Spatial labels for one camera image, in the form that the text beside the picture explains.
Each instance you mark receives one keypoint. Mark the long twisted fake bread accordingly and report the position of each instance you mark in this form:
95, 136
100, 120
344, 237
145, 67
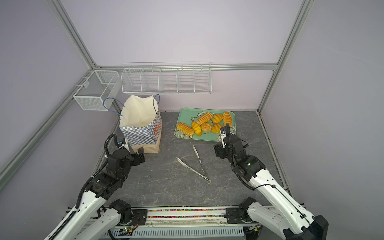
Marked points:
185, 129

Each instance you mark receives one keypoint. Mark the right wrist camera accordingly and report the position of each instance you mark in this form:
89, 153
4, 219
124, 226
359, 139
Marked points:
225, 135

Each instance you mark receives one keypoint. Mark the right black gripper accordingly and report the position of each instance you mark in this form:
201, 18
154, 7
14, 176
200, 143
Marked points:
220, 151

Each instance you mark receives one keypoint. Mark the small white mesh basket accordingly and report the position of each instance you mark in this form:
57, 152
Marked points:
98, 90

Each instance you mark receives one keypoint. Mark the orange round fake bread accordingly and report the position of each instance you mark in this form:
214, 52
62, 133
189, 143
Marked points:
217, 118

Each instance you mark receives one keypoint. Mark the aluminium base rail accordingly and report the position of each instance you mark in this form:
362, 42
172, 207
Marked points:
189, 222

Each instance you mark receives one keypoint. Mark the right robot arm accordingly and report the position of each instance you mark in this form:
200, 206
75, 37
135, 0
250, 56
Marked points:
270, 192

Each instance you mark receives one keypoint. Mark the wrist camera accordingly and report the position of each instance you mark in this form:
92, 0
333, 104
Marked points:
120, 143
225, 135

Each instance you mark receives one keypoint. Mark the long white wire basket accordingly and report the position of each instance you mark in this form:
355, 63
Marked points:
166, 78

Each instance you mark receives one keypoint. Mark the blue checkered paper bag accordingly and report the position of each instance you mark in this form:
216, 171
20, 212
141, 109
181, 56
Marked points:
141, 123

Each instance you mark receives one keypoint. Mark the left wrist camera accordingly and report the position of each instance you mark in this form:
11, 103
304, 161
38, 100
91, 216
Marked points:
120, 143

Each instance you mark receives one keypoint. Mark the ridged yellow fake bread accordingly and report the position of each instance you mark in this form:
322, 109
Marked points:
227, 119

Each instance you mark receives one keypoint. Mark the flaky pastry fake bread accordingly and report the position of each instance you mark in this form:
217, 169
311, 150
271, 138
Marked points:
206, 127

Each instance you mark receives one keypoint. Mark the green floral tray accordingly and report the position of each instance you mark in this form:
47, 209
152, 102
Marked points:
189, 115

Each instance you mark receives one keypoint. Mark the small yellow fake bread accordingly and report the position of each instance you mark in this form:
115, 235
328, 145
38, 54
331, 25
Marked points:
216, 128

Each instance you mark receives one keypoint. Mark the aluminium frame posts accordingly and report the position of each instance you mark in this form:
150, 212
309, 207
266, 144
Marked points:
30, 145

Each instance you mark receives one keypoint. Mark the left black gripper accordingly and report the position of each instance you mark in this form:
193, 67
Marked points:
134, 156

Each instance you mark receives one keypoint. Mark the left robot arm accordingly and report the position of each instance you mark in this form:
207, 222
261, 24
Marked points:
96, 192

